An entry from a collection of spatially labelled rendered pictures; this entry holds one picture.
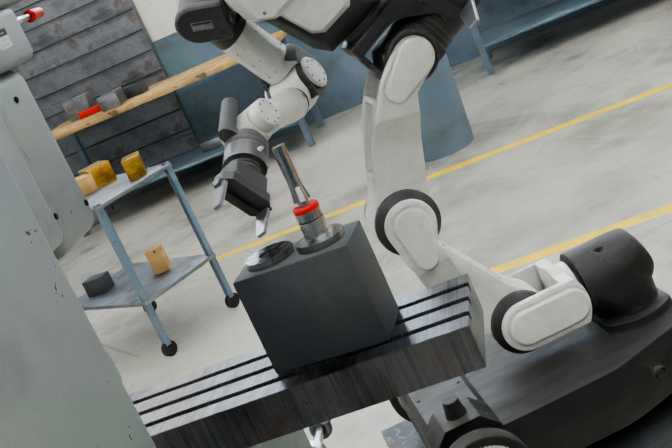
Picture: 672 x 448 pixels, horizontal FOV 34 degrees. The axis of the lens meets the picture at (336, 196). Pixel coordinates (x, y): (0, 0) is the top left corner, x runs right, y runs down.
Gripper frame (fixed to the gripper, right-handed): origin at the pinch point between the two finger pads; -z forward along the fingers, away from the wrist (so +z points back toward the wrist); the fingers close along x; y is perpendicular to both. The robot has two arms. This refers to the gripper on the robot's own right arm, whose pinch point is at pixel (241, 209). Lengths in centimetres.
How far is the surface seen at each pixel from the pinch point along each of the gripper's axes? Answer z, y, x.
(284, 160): -9.1, 21.8, 8.4
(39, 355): -59, 11, 38
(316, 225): -15.6, 19.1, -1.8
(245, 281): -21.1, 4.7, 1.2
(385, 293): -19.6, 18.1, -19.4
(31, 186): -17.4, -5.0, 38.7
